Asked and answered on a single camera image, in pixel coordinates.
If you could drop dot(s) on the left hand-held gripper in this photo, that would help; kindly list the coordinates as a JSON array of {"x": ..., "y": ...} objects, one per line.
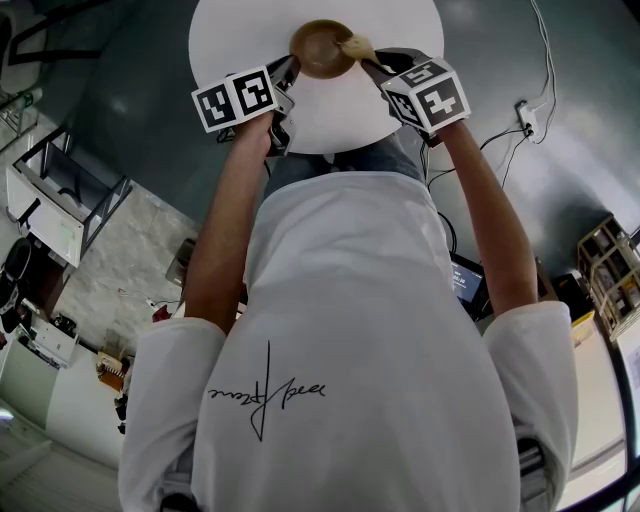
[{"x": 235, "y": 100}]

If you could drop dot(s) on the black tablet screen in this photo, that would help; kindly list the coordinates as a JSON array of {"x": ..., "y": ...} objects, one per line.
[{"x": 467, "y": 280}]

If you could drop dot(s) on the black box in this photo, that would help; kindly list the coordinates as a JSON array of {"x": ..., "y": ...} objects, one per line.
[{"x": 574, "y": 295}]

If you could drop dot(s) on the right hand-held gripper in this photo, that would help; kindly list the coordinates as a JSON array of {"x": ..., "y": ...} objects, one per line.
[{"x": 430, "y": 95}]

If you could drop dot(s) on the blue jeans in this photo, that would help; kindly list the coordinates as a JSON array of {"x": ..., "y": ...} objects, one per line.
[{"x": 350, "y": 162}]

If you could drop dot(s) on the white metal-framed cabinet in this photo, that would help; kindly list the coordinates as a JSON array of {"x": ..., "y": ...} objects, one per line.
[{"x": 55, "y": 200}]

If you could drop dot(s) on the person's right forearm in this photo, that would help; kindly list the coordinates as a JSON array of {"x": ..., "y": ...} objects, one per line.
[{"x": 487, "y": 215}]

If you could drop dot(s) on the white t-shirt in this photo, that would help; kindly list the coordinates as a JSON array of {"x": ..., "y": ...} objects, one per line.
[{"x": 350, "y": 350}]

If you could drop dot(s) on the wooden shelf crate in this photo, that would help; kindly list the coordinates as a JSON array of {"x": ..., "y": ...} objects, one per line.
[{"x": 612, "y": 277}]

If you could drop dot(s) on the white power strip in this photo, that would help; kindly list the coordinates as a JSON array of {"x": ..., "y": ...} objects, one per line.
[{"x": 526, "y": 120}]

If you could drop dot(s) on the person's left forearm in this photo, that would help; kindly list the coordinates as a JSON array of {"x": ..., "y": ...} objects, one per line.
[{"x": 230, "y": 210}]

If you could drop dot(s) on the brown bowl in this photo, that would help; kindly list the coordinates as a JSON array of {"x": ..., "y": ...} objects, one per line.
[{"x": 320, "y": 50}]

